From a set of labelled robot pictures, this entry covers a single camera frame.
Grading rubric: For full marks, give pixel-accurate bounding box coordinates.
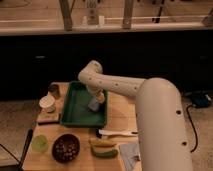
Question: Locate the blue sponge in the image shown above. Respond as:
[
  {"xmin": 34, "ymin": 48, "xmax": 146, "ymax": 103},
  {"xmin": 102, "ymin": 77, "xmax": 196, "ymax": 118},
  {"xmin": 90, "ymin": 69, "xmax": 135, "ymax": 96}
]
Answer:
[{"xmin": 88, "ymin": 98, "xmax": 100, "ymax": 112}]

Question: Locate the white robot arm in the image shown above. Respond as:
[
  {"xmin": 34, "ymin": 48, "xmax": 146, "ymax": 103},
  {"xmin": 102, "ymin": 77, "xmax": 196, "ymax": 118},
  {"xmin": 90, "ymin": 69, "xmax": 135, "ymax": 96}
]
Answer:
[{"xmin": 78, "ymin": 60, "xmax": 193, "ymax": 171}]

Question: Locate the green plastic tray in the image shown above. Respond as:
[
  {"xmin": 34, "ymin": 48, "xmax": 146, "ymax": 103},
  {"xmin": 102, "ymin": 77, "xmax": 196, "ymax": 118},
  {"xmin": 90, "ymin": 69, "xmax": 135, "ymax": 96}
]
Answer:
[{"xmin": 60, "ymin": 81, "xmax": 107, "ymax": 128}]

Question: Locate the metal cup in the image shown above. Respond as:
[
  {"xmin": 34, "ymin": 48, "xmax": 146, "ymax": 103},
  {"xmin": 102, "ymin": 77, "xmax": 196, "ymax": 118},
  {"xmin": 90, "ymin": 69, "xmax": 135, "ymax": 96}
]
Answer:
[{"xmin": 48, "ymin": 84, "xmax": 60, "ymax": 99}]

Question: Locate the wooden block with black edge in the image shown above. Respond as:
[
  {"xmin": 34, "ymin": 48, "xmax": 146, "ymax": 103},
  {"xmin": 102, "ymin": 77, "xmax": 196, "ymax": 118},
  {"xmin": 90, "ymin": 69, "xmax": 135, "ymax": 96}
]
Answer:
[{"xmin": 37, "ymin": 110, "xmax": 60, "ymax": 125}]

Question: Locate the green pepper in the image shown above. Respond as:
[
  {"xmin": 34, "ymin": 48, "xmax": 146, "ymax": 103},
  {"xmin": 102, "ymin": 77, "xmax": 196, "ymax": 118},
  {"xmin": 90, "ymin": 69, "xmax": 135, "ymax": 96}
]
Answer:
[{"xmin": 90, "ymin": 147, "xmax": 118, "ymax": 159}]

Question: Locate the dark brown bowl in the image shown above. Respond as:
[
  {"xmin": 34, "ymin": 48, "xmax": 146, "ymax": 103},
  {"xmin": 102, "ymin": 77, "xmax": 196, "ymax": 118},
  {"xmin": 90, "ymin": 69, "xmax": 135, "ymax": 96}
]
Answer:
[{"xmin": 52, "ymin": 134, "xmax": 80, "ymax": 163}]

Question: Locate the blue grey cloth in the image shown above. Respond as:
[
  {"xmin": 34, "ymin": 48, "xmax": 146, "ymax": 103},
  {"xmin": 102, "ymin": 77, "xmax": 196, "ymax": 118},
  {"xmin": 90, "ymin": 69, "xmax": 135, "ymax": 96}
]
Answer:
[{"xmin": 119, "ymin": 142, "xmax": 140, "ymax": 171}]

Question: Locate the light green cup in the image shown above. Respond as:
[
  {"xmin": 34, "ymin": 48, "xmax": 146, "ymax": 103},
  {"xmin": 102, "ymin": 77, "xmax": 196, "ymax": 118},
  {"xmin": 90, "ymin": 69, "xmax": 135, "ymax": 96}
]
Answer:
[{"xmin": 31, "ymin": 135, "xmax": 48, "ymax": 153}]

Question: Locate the black device on floor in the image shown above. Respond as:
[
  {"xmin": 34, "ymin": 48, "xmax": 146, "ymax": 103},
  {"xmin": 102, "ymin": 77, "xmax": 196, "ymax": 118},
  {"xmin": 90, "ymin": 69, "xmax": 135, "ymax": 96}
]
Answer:
[{"xmin": 185, "ymin": 91, "xmax": 212, "ymax": 108}]

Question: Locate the white handled black brush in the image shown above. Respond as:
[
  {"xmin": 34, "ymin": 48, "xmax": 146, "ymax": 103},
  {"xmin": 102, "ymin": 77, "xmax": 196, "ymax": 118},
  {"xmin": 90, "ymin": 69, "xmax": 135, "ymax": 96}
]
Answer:
[{"xmin": 96, "ymin": 129, "xmax": 138, "ymax": 137}]

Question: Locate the black cable on floor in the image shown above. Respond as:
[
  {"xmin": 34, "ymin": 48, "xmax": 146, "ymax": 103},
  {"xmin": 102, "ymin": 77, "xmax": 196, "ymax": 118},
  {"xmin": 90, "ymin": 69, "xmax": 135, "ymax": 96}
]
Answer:
[{"xmin": 184, "ymin": 104, "xmax": 200, "ymax": 154}]

